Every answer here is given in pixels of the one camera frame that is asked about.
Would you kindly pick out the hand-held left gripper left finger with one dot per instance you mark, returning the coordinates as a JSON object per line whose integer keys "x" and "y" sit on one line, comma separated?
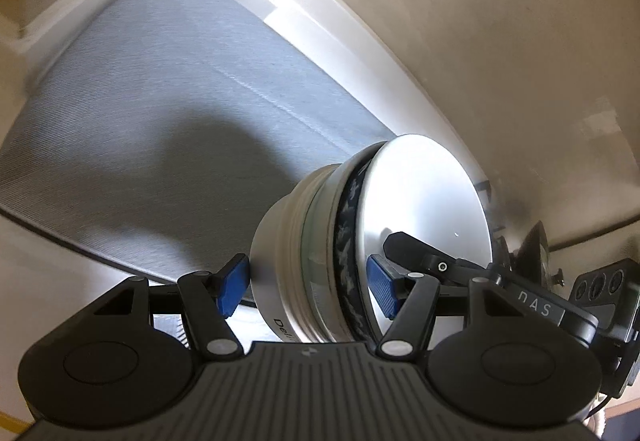
{"x": 232, "y": 288}

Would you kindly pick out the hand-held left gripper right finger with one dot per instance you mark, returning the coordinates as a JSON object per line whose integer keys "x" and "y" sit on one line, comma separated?
{"x": 382, "y": 288}

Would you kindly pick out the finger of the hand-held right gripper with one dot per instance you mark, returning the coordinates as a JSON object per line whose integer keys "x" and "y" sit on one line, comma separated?
{"x": 425, "y": 253}

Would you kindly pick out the white bowl with blue pattern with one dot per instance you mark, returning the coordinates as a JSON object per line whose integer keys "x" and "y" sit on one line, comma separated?
{"x": 425, "y": 191}

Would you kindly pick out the grey mat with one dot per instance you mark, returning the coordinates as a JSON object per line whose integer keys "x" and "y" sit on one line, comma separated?
{"x": 165, "y": 96}

